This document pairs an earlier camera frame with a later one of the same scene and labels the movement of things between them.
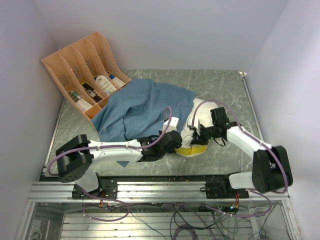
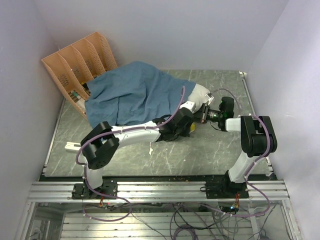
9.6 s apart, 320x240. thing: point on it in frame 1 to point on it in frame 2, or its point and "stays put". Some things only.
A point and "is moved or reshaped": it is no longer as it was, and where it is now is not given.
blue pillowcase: [136, 110] is moved or reshaped
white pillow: [203, 111] to [197, 96]
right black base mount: [221, 188] stays put
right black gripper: [199, 139] to [204, 113]
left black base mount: [107, 190] stays put
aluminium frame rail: [148, 192] stays put
